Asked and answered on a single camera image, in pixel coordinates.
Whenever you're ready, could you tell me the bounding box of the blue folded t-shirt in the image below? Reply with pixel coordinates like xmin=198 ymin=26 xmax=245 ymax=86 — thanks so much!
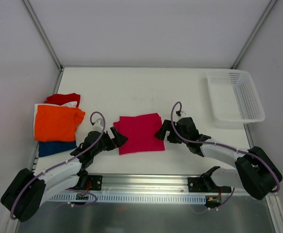
xmin=38 ymin=141 xmax=77 ymax=157

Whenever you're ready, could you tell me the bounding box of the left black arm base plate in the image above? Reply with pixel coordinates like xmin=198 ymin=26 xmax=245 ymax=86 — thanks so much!
xmin=70 ymin=173 xmax=103 ymax=191

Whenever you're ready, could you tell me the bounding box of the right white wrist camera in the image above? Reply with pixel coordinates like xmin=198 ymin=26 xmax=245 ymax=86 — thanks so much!
xmin=176 ymin=111 xmax=187 ymax=120

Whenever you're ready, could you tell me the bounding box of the left aluminium frame post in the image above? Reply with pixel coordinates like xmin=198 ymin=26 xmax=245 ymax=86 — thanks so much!
xmin=21 ymin=0 xmax=63 ymax=71

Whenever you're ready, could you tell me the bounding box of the white folded t-shirt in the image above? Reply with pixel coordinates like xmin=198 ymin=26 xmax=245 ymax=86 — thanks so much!
xmin=33 ymin=101 xmax=79 ymax=141

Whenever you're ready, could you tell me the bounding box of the orange folded t-shirt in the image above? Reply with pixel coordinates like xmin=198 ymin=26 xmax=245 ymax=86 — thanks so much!
xmin=33 ymin=104 xmax=85 ymax=142

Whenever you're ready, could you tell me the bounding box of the aluminium mounting rail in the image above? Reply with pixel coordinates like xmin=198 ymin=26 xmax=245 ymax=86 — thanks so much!
xmin=14 ymin=171 xmax=277 ymax=195

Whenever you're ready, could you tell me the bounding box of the right aluminium frame post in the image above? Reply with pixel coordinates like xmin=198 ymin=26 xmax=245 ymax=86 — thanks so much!
xmin=230 ymin=0 xmax=278 ymax=69

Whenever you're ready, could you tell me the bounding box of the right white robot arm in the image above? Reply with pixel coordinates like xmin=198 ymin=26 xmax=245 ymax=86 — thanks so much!
xmin=154 ymin=117 xmax=283 ymax=200

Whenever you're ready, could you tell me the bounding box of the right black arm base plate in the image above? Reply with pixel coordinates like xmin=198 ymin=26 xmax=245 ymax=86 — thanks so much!
xmin=187 ymin=177 xmax=232 ymax=193

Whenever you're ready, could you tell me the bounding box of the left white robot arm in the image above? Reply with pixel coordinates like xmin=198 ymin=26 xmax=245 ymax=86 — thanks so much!
xmin=0 ymin=127 xmax=129 ymax=222

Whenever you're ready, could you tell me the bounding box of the red folded t-shirt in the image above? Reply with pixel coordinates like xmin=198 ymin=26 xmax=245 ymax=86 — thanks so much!
xmin=44 ymin=93 xmax=81 ymax=107

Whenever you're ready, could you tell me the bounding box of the aluminium frame post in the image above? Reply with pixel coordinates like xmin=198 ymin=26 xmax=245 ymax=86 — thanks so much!
xmin=230 ymin=0 xmax=278 ymax=69
xmin=21 ymin=0 xmax=63 ymax=71

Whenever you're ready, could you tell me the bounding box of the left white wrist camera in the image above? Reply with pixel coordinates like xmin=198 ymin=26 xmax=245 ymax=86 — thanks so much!
xmin=93 ymin=118 xmax=105 ymax=133

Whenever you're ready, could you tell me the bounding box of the pink t-shirt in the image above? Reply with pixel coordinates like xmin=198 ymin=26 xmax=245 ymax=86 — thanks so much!
xmin=113 ymin=113 xmax=165 ymax=155

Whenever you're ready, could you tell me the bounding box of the white plastic mesh basket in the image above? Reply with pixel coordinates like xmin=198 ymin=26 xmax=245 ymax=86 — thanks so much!
xmin=207 ymin=69 xmax=266 ymax=124

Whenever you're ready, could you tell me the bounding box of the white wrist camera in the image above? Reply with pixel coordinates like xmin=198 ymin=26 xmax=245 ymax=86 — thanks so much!
xmin=93 ymin=118 xmax=105 ymax=133
xmin=176 ymin=111 xmax=187 ymax=120

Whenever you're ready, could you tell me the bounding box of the white slotted cable duct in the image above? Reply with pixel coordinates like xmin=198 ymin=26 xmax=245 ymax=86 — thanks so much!
xmin=49 ymin=192 xmax=206 ymax=205

